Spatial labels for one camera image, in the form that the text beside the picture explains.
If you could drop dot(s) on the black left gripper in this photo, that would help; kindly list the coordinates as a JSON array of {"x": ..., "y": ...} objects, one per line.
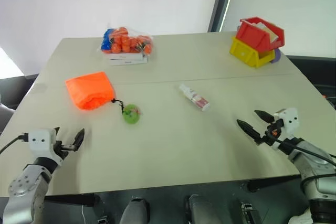
[{"x": 61, "y": 149}]

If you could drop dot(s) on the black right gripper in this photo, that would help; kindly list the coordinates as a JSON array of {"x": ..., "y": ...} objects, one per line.
[{"x": 271, "y": 132}]

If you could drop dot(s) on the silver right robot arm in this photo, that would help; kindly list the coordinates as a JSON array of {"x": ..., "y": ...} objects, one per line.
[{"x": 312, "y": 161}]

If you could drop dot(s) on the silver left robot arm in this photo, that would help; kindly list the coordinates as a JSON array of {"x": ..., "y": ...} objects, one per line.
[{"x": 25, "y": 182}]

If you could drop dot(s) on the blue plastic snack bag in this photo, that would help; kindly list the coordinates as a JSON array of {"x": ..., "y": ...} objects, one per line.
[{"x": 106, "y": 41}]

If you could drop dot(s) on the clear bag of orange balls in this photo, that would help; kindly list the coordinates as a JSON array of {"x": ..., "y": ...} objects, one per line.
[{"x": 128, "y": 43}]

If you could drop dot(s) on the green round toy fruit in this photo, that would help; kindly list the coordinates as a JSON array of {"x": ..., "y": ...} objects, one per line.
[{"x": 131, "y": 115}]

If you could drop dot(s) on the dark side cabinet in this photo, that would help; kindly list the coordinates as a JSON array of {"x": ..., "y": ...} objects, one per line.
[{"x": 15, "y": 91}]

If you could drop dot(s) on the white spray bottle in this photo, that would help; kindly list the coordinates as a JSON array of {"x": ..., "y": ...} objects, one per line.
[{"x": 194, "y": 97}]

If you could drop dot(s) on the purple tape roll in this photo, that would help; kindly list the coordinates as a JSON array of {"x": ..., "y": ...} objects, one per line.
[{"x": 277, "y": 56}]

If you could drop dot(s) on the yellow storage bin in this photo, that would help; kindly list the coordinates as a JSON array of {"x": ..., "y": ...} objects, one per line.
[{"x": 244, "y": 53}]

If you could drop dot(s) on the dark side bench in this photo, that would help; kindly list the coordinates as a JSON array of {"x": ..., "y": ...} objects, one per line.
[{"x": 315, "y": 73}]

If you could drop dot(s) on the red storage bin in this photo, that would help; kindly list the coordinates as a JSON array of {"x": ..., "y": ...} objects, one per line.
[{"x": 256, "y": 35}]

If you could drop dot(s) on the white and tan cards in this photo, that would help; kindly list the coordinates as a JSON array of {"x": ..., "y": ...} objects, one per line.
[{"x": 267, "y": 30}]

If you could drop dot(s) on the flat white box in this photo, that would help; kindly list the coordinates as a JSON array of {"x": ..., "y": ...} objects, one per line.
[
  {"x": 128, "y": 62},
  {"x": 123, "y": 56}
]

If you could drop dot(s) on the dark grey rounded shape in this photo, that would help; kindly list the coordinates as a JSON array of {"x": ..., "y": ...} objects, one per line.
[
  {"x": 203, "y": 209},
  {"x": 135, "y": 212}
]

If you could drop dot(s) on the white cloth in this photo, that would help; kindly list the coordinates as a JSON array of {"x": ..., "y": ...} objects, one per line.
[{"x": 302, "y": 219}]

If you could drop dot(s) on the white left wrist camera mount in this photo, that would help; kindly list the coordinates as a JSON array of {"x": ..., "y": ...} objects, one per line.
[{"x": 39, "y": 140}]

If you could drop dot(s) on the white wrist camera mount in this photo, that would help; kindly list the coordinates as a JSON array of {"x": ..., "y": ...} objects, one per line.
[
  {"x": 290, "y": 119},
  {"x": 39, "y": 140}
]

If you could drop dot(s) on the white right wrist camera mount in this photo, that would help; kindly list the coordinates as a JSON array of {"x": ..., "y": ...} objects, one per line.
[{"x": 290, "y": 119}]

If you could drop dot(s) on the dark window frame post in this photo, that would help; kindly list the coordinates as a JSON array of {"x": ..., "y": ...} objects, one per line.
[{"x": 220, "y": 1}]

